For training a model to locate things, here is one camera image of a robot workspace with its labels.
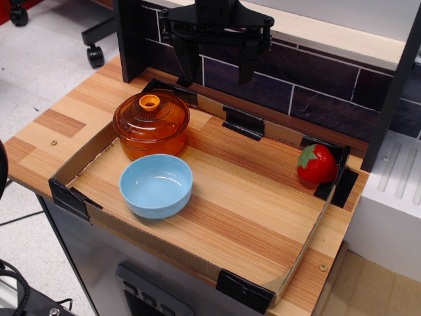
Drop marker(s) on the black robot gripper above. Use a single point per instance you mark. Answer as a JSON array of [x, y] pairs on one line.
[[227, 23]]

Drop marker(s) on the amber glass pot lid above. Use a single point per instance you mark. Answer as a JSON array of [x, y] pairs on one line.
[[134, 122]]

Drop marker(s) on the black office chair base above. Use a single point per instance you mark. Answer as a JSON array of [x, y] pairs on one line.
[[94, 34]]

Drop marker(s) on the red toy strawberry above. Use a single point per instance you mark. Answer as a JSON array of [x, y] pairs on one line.
[[316, 164]]

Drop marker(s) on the light blue bowl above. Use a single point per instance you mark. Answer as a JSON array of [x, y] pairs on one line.
[[156, 186]]

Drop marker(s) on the black caster wheel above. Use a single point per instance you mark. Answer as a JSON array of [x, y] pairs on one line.
[[19, 16]]

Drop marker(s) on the white toy sink unit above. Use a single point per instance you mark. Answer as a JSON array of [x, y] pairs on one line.
[[385, 228]]

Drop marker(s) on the cardboard fence with black tape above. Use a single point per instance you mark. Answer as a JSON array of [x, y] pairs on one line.
[[252, 239]]

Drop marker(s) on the grey oven control panel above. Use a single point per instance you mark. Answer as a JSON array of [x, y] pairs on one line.
[[144, 298]]

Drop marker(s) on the black equipment bottom left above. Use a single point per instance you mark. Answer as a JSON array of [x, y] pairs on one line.
[[40, 304]]

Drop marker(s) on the black upright post left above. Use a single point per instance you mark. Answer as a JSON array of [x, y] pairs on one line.
[[132, 25]]

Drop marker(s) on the dark grey upright post right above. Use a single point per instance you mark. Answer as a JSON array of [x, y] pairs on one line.
[[392, 98]]

